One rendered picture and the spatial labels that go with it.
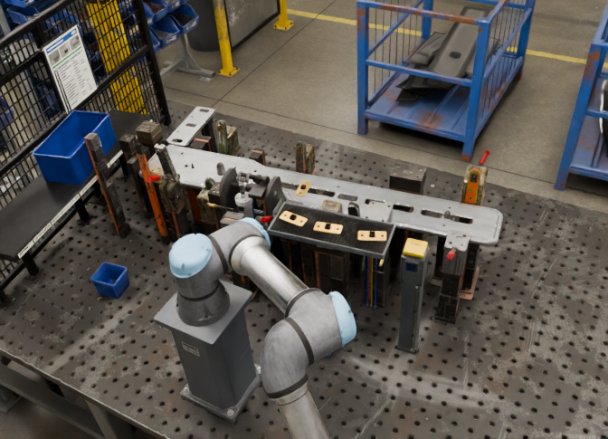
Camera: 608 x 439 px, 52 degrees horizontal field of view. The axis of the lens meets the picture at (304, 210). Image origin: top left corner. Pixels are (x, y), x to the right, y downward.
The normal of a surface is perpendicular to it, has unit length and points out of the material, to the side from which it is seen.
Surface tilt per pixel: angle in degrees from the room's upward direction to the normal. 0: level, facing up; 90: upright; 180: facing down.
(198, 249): 7
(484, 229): 0
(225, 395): 90
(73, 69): 90
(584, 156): 0
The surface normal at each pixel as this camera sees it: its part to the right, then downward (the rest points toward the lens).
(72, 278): -0.07, -0.75
